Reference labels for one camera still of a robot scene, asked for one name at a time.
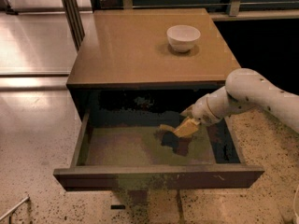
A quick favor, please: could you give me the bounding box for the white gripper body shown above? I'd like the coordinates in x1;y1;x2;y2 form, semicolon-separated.
192;87;237;126

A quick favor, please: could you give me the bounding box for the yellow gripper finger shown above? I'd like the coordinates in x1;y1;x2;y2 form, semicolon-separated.
174;117;200;137
180;105;192;117

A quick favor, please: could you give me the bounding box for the dark blue yellow sponge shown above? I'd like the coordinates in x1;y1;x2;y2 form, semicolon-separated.
159;124;179;148

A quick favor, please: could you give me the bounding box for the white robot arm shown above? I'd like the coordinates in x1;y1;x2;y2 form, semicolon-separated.
174;68;299;137

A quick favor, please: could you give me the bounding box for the brown cabinet with counter top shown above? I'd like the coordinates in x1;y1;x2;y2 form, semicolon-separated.
67;8;239;125

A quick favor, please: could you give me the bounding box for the open brown top drawer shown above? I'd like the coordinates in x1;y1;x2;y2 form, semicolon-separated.
53;109;263;191

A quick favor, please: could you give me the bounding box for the white ceramic bowl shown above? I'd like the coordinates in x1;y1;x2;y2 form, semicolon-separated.
166;25;201;52

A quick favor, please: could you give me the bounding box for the metal bar bottom left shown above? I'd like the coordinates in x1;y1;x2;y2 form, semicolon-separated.
0;196;30;221

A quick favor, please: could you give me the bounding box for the metal door frame post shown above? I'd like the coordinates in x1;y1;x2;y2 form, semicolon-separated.
62;0;85;50

